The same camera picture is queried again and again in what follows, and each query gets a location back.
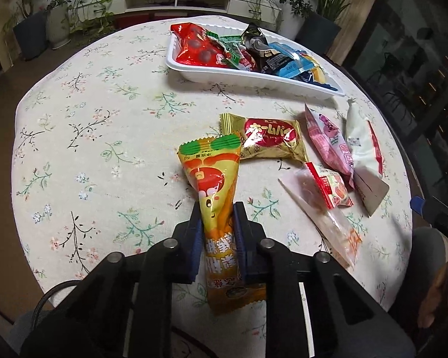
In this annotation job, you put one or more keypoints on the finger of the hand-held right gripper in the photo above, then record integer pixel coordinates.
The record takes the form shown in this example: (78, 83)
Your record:
(417, 204)
(444, 214)

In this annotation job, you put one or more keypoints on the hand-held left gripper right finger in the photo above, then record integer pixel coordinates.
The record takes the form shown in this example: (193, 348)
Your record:
(242, 246)

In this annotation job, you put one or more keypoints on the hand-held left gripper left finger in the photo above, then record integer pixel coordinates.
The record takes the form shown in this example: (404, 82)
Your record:
(194, 246)

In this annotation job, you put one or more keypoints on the orange yellow snack packet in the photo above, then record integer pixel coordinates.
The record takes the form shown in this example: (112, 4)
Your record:
(212, 179)

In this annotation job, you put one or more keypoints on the translucent long snack packet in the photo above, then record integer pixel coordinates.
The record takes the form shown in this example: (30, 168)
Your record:
(321, 216)

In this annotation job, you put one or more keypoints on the white red-striped snack packet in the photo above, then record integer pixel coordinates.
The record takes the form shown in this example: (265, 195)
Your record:
(358, 141)

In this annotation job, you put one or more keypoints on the pink snack packet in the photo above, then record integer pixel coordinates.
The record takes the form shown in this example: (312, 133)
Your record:
(328, 141)

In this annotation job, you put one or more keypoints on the gold snack packet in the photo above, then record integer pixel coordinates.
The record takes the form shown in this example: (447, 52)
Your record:
(268, 138)

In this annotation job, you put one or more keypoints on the white plastic tray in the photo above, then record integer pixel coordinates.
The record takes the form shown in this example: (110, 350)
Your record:
(224, 78)

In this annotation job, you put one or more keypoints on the light blue snack packet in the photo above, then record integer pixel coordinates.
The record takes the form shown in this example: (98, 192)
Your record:
(287, 65)

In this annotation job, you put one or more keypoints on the small red candy packet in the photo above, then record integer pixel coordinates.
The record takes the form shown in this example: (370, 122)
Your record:
(235, 54)

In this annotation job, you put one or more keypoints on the red chocolate ball packet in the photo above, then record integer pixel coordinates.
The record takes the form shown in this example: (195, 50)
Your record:
(198, 48)

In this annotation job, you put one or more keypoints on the black snack packet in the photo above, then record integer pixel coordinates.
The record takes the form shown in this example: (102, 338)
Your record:
(254, 39)

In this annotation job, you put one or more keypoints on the person's right hand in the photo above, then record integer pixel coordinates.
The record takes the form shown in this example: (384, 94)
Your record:
(440, 294)

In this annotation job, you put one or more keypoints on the person's grey trousers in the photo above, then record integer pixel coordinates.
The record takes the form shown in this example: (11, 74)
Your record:
(431, 248)

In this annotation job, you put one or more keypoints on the glass sliding door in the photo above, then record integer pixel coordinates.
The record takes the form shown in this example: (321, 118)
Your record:
(414, 63)

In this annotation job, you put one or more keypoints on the beige striped curtain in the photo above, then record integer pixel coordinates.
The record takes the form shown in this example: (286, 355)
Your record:
(352, 18)

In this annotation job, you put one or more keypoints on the large-leaf plant in dark pot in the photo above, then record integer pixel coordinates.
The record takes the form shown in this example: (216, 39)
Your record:
(317, 31)

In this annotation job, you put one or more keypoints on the plant in tall white pot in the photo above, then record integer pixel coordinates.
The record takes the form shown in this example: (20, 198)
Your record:
(295, 18)

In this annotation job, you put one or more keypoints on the plant in white ribbed pot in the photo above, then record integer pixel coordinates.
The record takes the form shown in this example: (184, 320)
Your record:
(58, 26)

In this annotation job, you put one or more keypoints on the potted tree in dark pot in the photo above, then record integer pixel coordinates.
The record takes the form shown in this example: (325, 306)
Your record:
(30, 37)

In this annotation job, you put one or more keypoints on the beige plain curtain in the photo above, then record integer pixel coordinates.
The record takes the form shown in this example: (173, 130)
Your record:
(5, 26)

